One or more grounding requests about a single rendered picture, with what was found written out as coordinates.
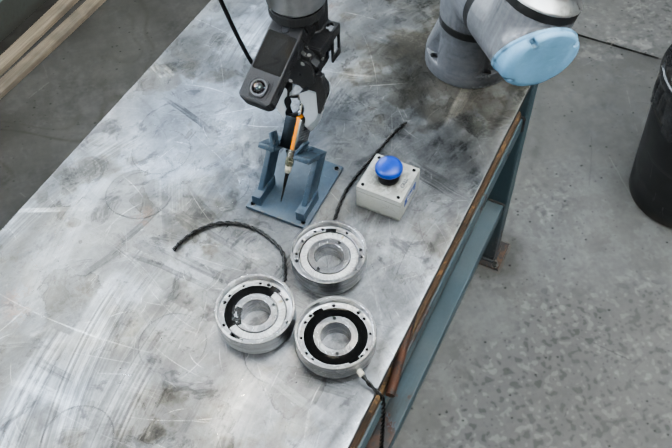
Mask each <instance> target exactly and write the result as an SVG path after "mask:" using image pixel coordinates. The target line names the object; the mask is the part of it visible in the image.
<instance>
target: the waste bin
mask: <svg viewBox="0 0 672 448"><path fill-rule="evenodd" d="M650 102H652V103H651V107H650V110H649V113H648V117H647V120H646V123H645V127H644V130H643V134H642V137H641V140H640V144H639V147H638V150H637V154H636V157H635V161H634V164H633V167H632V171H631V174H630V178H629V188H630V192H631V195H632V197H633V199H634V201H635V202H636V204H637V205H638V206H639V208H640V209H641V210H642V211H643V212H644V213H645V214H647V215H648V216H649V217H650V218H652V219H653V220H655V221H657V222H658V223H660V224H662V225H665V226H667V227H670V228H672V44H671V45H670V46H669V48H668V49H667V50H666V52H665V53H664V55H663V57H662V60H661V64H660V69H659V73H658V75H657V78H656V81H655V84H654V88H653V91H652V96H651V99H650Z"/></svg>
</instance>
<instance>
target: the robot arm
mask: <svg viewBox="0 0 672 448"><path fill-rule="evenodd" d="M266 3H267V5H268V13H269V16H270V18H271V19H272V20H271V23H270V25H269V27H268V29H267V31H266V34H265V36H264V38H263V40H262V42H261V45H260V47H259V49H258V51H257V53H256V56H255V58H254V60H253V62H252V64H251V67H250V69H249V71H248V73H247V75H246V78H245V80H244V82H243V84H242V86H241V89H240V91H239V95H240V97H241V98H242V99H243V100H244V101H245V102H246V103H247V104H249V105H252V106H254V107H257V108H259V109H262V110H264V111H268V112H270V111H273V110H275V108H277V110H278V111H279V113H280V114H281V115H282V117H283V118H284V119H285V118H286V115H288V114H290V113H293V112H292V110H291V106H290V105H291V103H292V101H291V98H290V95H291V93H292V91H293V88H294V86H295V84H296V85H299V86H300V87H301V88H303V89H302V91H301V92H300V94H299V97H300V101H301V102H302V104H303V105H304V112H303V115H304V117H305V123H304V126H305V127H306V128H307V129H308V130H310V131H312V130H313V129H314V128H315V127H316V126H317V125H318V123H319V121H320V119H321V117H322V114H323V111H324V105H325V103H326V101H327V99H328V97H329V95H330V93H331V83H330V82H329V81H328V80H327V78H326V77H325V73H323V72H322V69H323V67H324V66H325V64H326V63H327V61H328V59H329V52H330V51H331V62H332V63H334V61H335V60H336V59H337V57H338V56H339V54H340V53H341V46H340V23H338V22H335V21H331V20H329V19H328V0H266ZM582 7H583V1H582V0H441V1H440V11H439V18H438V20H437V22H436V24H435V26H434V28H433V30H432V31H431V33H430V35H429V37H428V39H427V42H426V49H425V61H426V65H427V67H428V68H429V70H430V71H431V73H432V74H433V75H434V76H436V77H437V78H438V79H440V80H441V81H443V82H445V83H447V84H449V85H452V86H455V87H459V88H466V89H480V88H486V87H490V86H493V85H495V84H497V83H499V82H501V81H502V80H505V81H506V82H508V83H510V84H512V85H516V86H531V85H535V84H539V83H542V82H544V81H546V80H548V79H550V78H552V77H554V76H556V75H557V74H559V73H560V72H561V71H563V70H564V69H565V68H566V67H567V66H568V65H569V64H570V63H571V62H572V61H573V59H574V58H575V56H576V55H577V53H578V50H579V41H578V35H577V33H576V32H575V31H574V30H572V27H573V25H574V23H575V21H576V19H577V17H578V16H579V14H580V12H581V10H582ZM330 25H332V26H333V29H332V30H331V32H330V31H329V29H326V27H330ZM336 37H337V49H336V50H335V52H334V39H335V38H336Z"/></svg>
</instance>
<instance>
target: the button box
mask: <svg viewBox="0 0 672 448"><path fill-rule="evenodd" d="M381 157H384V156H383V155H380V154H376V155H375V157H374V159H373V160H372V162H371V163H370V165H369V167H368V168H367V170H366V172H365V173H364V175H363V176H362V178H361V180H360V181H359V183H358V184H357V186H356V205H358V206H360V207H363V208H366V209H368V210H371V211H373V212H376V213H379V214H381V215H384V216H386V217H389V218H392V219H394V220H397V221H400V220H401V218H402V216H403V214H404V213H405V211H406V209H407V207H408V205H409V204H410V202H411V200H412V198H413V197H414V195H415V193H416V191H417V189H418V186H419V175H420V169H419V168H416V167H413V166H411V165H408V164H405V163H402V164H403V172H402V174H401V175H400V176H399V177H398V178H396V179H393V180H386V179H383V178H380V177H379V176H378V175H377V174H376V172H375V164H376V162H377V161H378V160H379V159H380V158H381Z"/></svg>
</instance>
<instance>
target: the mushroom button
mask: <svg viewBox="0 0 672 448"><path fill-rule="evenodd" d="M375 172H376V174H377V175H378V176H379V177H380V178H383V179H386V180H393V179H396V178H398V177H399V176H400V175H401V174H402V172H403V164H402V162H401V161H400V160H399V159H398V158H396V157H394V156H384V157H381V158H380V159H379V160H378V161H377V162H376V164H375Z"/></svg>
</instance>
